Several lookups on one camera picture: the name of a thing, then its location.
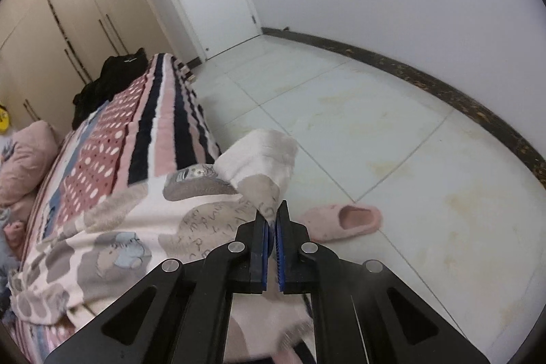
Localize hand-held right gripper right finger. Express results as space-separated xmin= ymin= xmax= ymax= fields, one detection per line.
xmin=275 ymin=200 xmax=489 ymax=364

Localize black clothing pile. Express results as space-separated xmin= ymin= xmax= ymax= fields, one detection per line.
xmin=71 ymin=48 xmax=149 ymax=130

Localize blue denim clothes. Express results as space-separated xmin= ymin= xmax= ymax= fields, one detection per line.
xmin=0 ymin=237 xmax=20 ymax=296

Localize pink pillow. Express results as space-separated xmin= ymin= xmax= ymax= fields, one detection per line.
xmin=0 ymin=120 xmax=60 ymax=208

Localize striped pink blanket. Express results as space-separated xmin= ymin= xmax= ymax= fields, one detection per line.
xmin=16 ymin=53 xmax=222 ymax=364

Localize beige wooden wardrobe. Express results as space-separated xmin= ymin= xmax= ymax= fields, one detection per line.
xmin=0 ymin=0 xmax=181 ymax=140

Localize cream bear print pants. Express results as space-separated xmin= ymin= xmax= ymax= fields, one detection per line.
xmin=9 ymin=129 xmax=317 ymax=364

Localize pink slipper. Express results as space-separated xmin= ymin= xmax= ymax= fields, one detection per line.
xmin=297 ymin=204 xmax=383 ymax=244

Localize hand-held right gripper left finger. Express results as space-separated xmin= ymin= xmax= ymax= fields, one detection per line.
xmin=43 ymin=214 xmax=270 ymax=364

